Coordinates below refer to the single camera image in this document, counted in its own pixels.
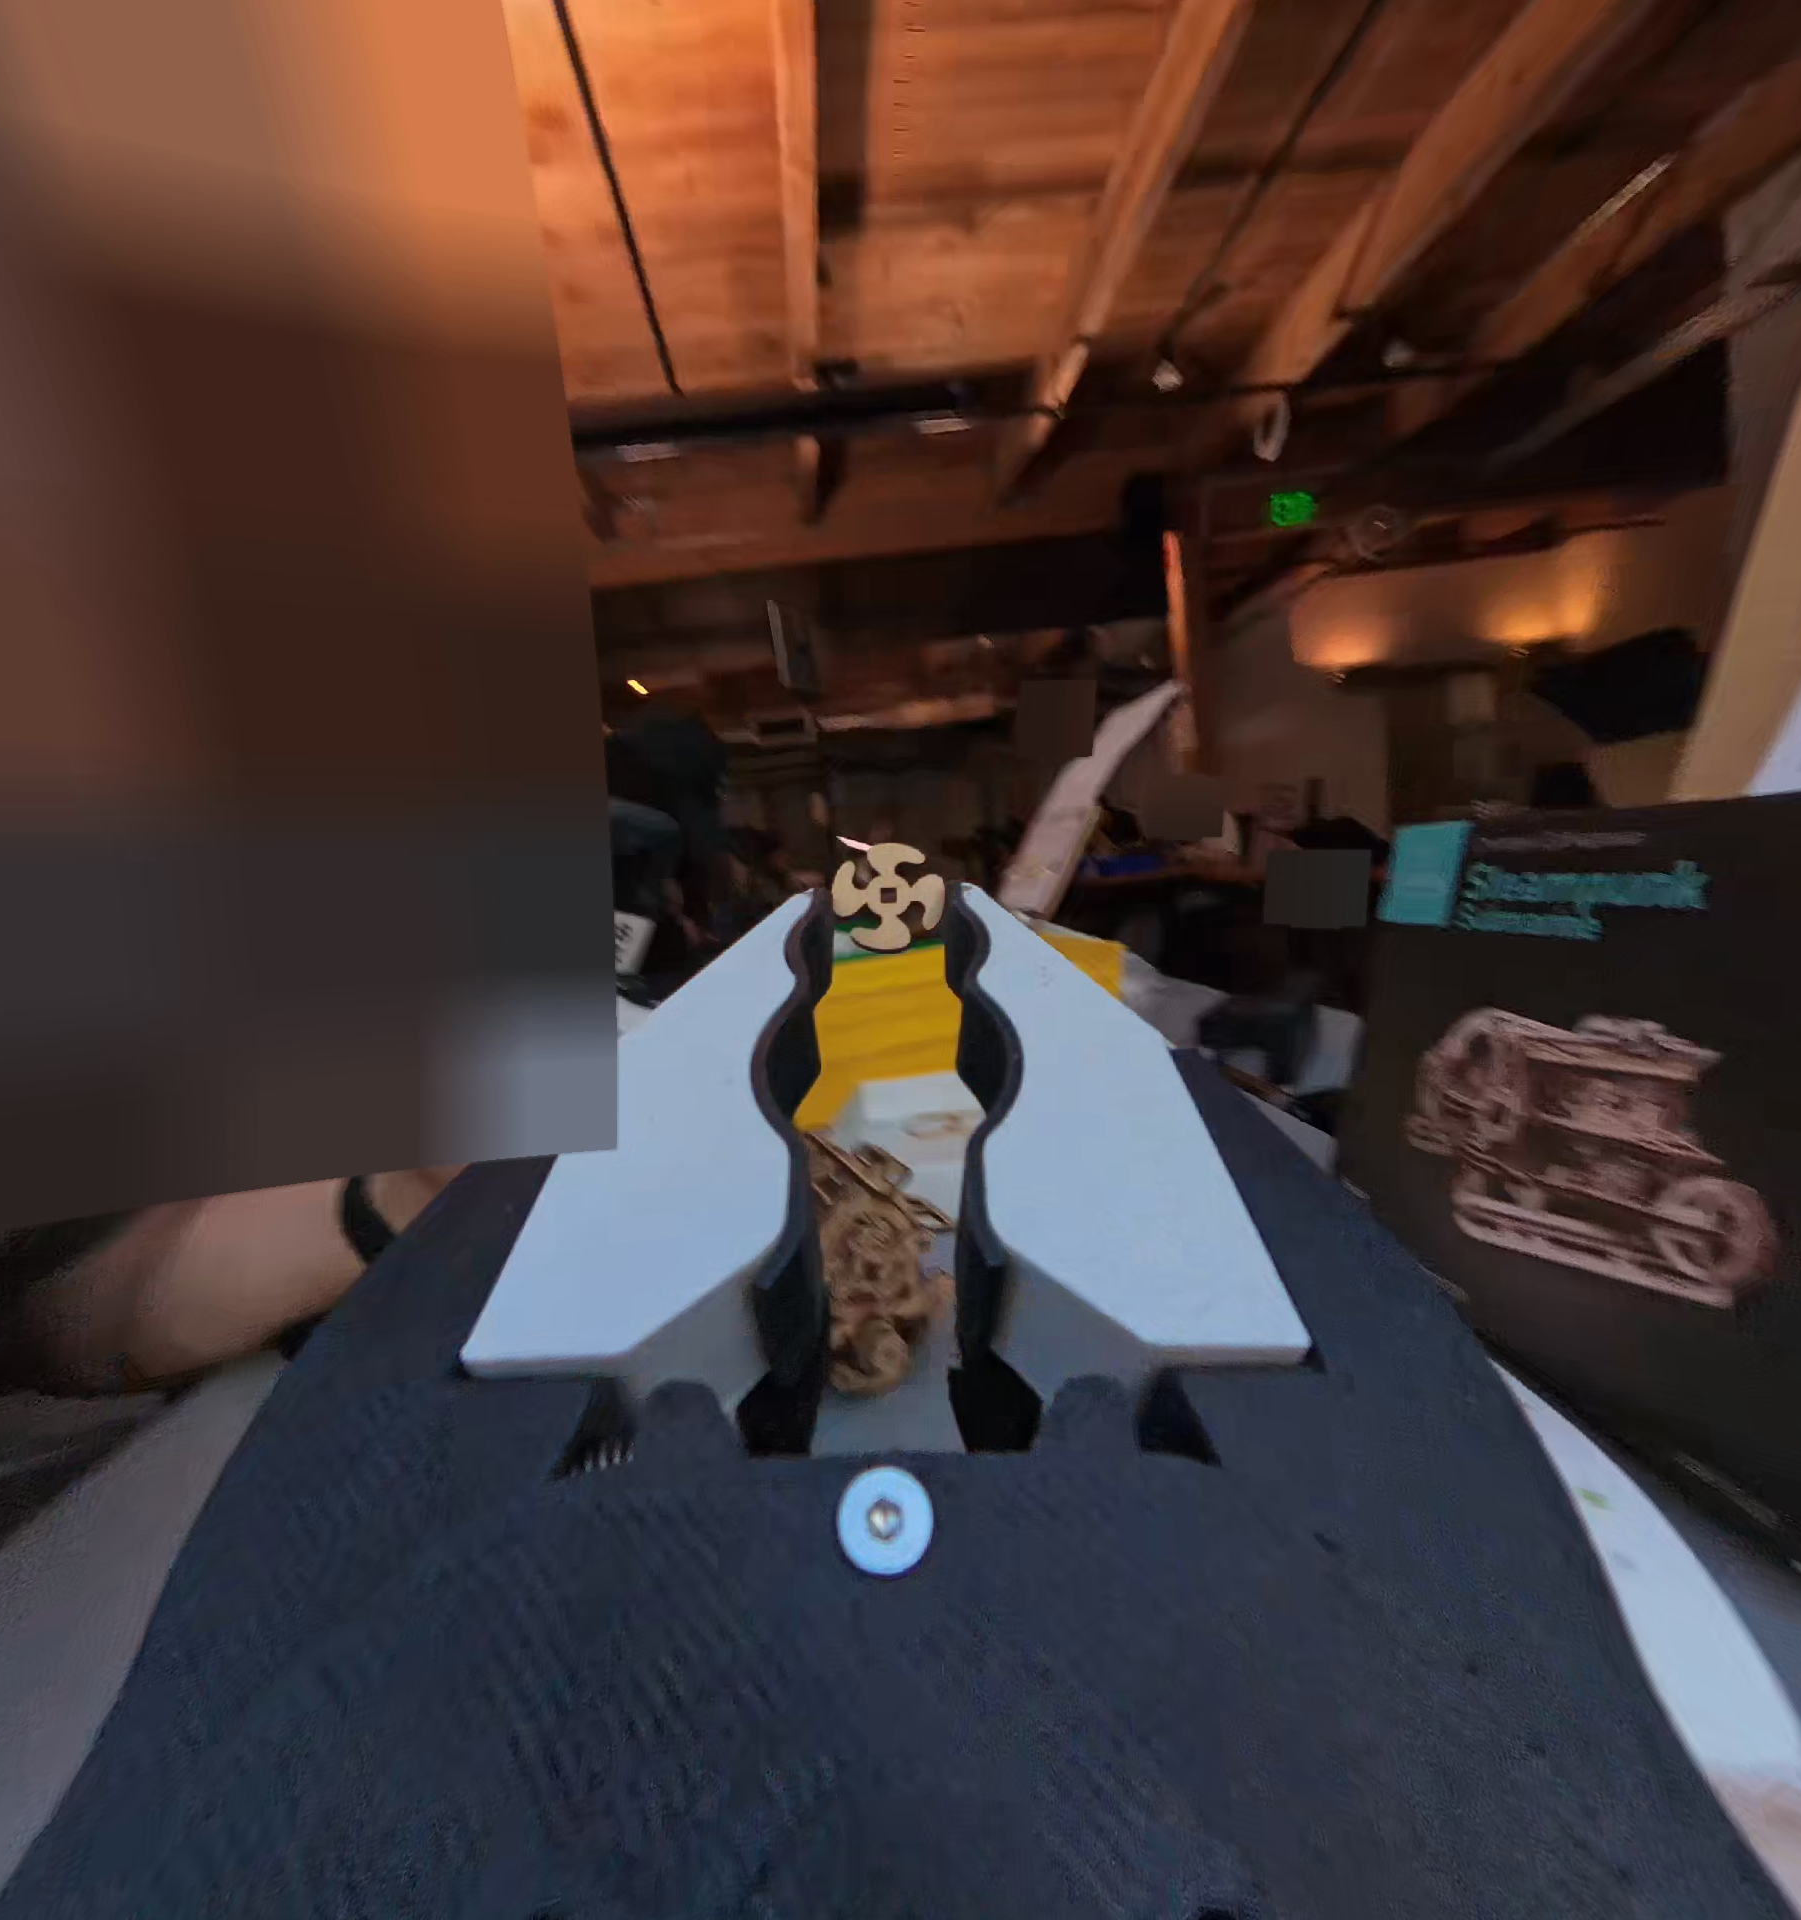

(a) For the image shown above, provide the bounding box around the black cloth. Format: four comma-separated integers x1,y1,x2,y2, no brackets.
1529,630,1709,744

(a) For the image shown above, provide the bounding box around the white cardboard tray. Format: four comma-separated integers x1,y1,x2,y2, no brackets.
794,1072,992,1153

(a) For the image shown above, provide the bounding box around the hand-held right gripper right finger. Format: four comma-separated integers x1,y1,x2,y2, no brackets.
941,882,1314,1454

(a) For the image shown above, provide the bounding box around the yellow plastic bin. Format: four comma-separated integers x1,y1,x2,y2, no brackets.
810,920,1126,1118

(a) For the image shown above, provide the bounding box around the small wooden propeller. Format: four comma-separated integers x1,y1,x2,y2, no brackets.
831,839,949,955

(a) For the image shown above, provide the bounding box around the black model kit box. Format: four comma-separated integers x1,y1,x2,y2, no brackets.
1335,791,1801,1593

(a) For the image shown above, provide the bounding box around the wooden submarine model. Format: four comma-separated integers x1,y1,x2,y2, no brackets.
798,1132,961,1399

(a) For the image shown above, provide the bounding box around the illustrated instruction booklet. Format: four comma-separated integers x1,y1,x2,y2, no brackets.
1500,1370,1801,1920

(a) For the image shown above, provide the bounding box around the person's left forearm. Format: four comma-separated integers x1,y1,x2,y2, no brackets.
0,1169,459,1388

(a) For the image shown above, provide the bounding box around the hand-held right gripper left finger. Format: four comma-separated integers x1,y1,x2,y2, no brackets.
461,884,841,1456

